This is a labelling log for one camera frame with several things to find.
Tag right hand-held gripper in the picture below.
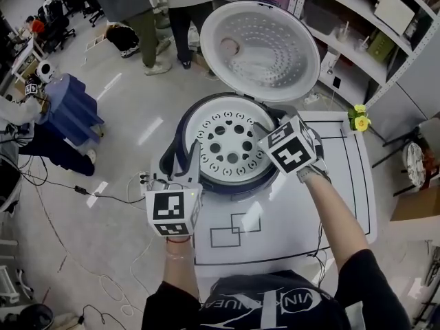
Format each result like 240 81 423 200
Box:
252 106 328 176

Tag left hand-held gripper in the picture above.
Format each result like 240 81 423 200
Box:
144 138 204 238

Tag white rice cooker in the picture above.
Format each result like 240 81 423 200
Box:
159 0 322 199

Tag white perforated steamer tray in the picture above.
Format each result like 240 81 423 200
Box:
196 109 268 179

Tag metal pot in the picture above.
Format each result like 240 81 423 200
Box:
186 96 280 188

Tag person's right forearm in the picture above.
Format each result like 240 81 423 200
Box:
302 174 371 273

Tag person's left forearm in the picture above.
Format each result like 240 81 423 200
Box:
161 236 201 304

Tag yellow artificial flowers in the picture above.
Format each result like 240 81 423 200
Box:
346 104 373 133

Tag white metal shelf unit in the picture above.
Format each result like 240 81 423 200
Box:
291 0 440 116

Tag grey storage bin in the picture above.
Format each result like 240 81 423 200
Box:
303 0 342 36

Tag blue cloth-covered stand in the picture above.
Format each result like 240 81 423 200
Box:
41 74 106 144

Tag green box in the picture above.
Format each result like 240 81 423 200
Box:
366 32 397 58

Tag black bag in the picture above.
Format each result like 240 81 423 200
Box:
104 23 141 53

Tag round patterned cushion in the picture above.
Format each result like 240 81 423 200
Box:
405 142 428 189

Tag black metal chair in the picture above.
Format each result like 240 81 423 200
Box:
372 118 440 199

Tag person's black printed t-shirt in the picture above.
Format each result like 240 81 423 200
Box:
140 248 413 330

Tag white flat box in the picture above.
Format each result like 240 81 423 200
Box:
373 0 417 36

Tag brown cardboard box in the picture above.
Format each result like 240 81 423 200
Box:
389 186 440 223

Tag black office chair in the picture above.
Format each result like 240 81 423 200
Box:
36 0 77 53

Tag black round bin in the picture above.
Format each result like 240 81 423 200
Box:
12 303 55 330

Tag grey wrist strap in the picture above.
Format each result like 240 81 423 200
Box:
296 164 331 184

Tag black cable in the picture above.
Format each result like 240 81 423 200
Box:
0 153 147 204

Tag white frame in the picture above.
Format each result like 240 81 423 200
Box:
83 34 107 52

